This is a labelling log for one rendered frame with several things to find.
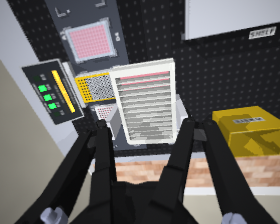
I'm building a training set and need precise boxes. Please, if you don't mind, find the white well plate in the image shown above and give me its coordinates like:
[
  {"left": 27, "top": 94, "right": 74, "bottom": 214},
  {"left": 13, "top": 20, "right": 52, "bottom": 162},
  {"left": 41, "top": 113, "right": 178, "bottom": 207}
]
[{"left": 95, "top": 103, "right": 116, "bottom": 120}]

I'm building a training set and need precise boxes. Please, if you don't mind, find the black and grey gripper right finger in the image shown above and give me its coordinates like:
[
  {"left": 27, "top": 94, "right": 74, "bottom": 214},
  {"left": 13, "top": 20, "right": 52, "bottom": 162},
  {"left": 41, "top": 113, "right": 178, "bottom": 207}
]
[{"left": 141, "top": 94, "right": 278, "bottom": 224}]

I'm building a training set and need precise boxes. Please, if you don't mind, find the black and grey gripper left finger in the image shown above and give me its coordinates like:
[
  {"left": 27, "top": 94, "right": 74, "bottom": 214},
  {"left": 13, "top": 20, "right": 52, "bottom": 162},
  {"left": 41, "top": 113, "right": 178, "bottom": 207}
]
[{"left": 14, "top": 102, "right": 122, "bottom": 224}]

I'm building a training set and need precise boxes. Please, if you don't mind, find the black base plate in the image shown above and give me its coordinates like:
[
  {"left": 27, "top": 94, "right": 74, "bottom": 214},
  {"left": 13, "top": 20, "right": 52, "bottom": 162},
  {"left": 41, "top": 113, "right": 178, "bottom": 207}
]
[{"left": 6, "top": 0, "right": 280, "bottom": 123}]

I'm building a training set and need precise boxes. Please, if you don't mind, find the pink and pale blue well plate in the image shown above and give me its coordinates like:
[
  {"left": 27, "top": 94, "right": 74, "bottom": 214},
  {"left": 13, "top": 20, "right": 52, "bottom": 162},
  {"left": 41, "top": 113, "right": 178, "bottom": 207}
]
[{"left": 65, "top": 20, "right": 115, "bottom": 61}]

